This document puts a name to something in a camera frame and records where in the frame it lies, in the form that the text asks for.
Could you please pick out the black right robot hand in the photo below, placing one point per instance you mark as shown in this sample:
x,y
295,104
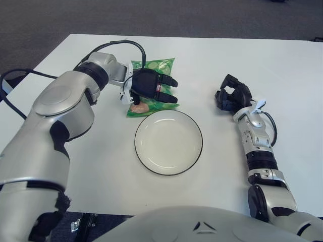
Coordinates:
x,y
241,97

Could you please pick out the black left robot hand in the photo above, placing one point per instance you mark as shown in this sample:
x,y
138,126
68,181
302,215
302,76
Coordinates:
x,y
146,84

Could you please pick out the green potato chips bag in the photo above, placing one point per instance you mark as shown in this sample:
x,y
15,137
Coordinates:
x,y
161,64

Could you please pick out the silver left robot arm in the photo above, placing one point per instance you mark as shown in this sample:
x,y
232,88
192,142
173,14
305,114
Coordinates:
x,y
63,100

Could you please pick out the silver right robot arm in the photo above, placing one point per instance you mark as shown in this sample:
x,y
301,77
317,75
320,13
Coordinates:
x,y
257,138

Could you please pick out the white plate with black rim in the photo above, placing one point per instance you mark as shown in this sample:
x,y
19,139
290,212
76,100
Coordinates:
x,y
167,143

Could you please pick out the grey robot torso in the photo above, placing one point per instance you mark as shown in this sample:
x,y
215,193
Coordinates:
x,y
176,227

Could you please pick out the metal table foot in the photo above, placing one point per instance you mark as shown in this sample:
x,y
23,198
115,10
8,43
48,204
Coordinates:
x,y
75,225

